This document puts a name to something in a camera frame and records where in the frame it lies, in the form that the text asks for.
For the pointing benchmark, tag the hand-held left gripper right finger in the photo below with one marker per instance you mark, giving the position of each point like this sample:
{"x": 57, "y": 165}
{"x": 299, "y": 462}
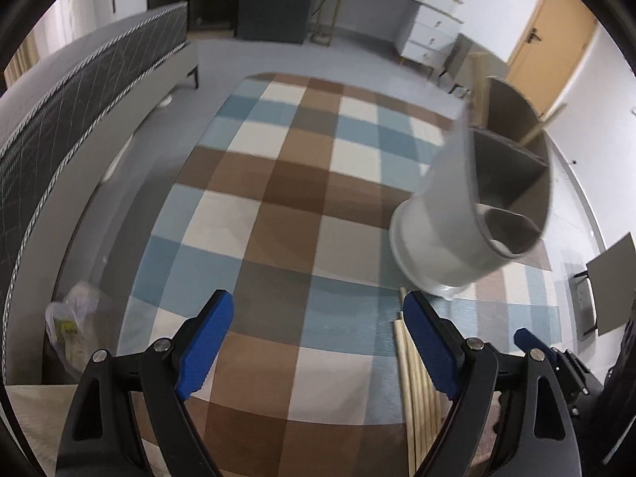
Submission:
{"x": 430, "y": 348}

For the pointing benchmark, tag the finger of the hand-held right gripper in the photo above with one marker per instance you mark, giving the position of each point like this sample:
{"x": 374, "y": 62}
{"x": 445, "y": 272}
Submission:
{"x": 526, "y": 338}

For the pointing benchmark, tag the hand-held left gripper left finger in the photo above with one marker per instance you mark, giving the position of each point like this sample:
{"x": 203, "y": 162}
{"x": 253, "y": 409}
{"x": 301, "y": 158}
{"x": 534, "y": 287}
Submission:
{"x": 206, "y": 353}

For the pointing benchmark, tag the bundle of wooden chopsticks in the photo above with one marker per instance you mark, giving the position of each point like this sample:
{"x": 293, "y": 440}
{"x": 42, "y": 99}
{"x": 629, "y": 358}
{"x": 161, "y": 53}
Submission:
{"x": 415, "y": 382}

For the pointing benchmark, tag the grey oval utensil holder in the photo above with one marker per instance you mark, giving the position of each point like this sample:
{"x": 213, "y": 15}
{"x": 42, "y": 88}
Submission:
{"x": 437, "y": 218}

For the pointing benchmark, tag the grey side table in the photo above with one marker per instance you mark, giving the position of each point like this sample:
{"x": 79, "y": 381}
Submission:
{"x": 613, "y": 283}

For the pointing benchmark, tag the plastic bag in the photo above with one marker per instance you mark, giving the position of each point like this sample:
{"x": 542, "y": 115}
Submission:
{"x": 74, "y": 328}

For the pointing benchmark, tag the checkered tablecloth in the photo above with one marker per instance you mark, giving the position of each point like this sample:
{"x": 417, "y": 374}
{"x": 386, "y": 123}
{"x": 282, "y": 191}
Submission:
{"x": 278, "y": 208}

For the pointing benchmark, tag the beige cloth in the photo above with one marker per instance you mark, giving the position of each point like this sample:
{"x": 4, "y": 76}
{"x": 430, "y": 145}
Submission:
{"x": 35, "y": 432}

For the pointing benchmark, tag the grey nightstand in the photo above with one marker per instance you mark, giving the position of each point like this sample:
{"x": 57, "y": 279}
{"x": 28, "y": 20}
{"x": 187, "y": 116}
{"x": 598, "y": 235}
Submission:
{"x": 464, "y": 67}

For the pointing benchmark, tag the wooden door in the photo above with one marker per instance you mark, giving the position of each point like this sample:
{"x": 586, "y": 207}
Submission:
{"x": 551, "y": 44}

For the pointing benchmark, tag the white vanity desk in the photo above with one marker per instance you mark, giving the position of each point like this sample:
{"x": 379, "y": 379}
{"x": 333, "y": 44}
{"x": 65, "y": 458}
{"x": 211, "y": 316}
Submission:
{"x": 427, "y": 35}

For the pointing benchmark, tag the beige curtain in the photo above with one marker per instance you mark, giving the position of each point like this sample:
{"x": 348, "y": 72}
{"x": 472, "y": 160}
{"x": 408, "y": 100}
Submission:
{"x": 25, "y": 59}

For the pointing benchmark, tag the dark grey fridge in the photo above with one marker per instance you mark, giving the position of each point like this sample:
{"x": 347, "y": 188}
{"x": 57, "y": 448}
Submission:
{"x": 273, "y": 5}

